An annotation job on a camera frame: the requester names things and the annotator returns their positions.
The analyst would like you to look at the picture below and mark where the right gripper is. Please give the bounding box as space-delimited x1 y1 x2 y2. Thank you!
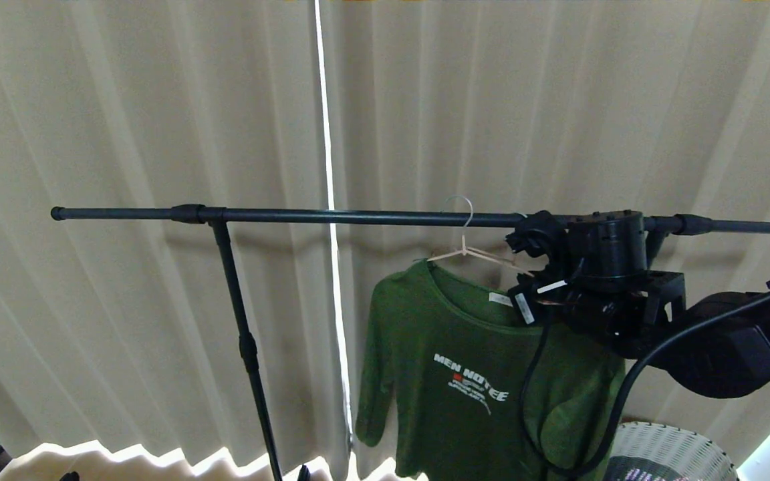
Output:
507 271 601 336

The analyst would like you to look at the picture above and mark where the pink clothes hanger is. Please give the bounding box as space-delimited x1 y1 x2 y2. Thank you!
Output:
427 196 536 278

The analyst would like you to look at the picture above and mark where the green long-sleeved shirt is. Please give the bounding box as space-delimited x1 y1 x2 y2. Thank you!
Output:
355 259 626 481

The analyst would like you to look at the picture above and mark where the white laundry basket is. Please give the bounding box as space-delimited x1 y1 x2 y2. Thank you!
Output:
600 421 740 481

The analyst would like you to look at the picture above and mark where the black clothes rack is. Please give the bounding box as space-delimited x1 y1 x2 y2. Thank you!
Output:
50 204 770 481

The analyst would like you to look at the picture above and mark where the beige curtain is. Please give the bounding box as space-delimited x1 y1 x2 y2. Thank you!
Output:
0 0 770 481

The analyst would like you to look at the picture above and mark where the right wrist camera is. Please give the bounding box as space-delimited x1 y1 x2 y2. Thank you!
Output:
505 210 569 263

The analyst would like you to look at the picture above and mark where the black cable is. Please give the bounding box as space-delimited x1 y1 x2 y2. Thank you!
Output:
517 273 770 479

